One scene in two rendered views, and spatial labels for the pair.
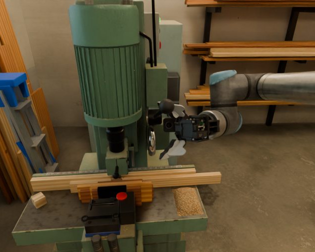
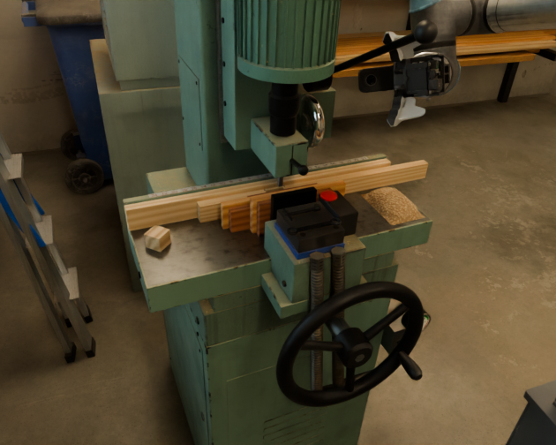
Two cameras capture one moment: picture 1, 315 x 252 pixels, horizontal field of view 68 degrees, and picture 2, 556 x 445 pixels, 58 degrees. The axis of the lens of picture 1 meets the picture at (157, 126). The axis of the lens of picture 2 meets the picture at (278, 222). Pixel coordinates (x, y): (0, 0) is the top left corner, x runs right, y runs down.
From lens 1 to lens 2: 47 cm
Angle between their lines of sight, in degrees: 18
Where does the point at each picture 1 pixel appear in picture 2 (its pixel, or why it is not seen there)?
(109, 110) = (306, 53)
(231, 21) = not seen: outside the picture
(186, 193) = (391, 193)
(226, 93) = (444, 24)
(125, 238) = (354, 252)
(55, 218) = (205, 259)
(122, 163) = (301, 153)
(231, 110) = (451, 52)
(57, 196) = (180, 230)
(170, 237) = (379, 261)
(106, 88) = (308, 12)
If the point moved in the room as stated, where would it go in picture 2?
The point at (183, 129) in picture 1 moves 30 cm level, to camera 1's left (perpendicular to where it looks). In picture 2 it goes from (409, 79) to (249, 91)
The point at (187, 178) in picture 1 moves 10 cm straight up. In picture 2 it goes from (381, 175) to (388, 134)
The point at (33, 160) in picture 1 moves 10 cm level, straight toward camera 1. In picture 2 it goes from (18, 207) to (36, 221)
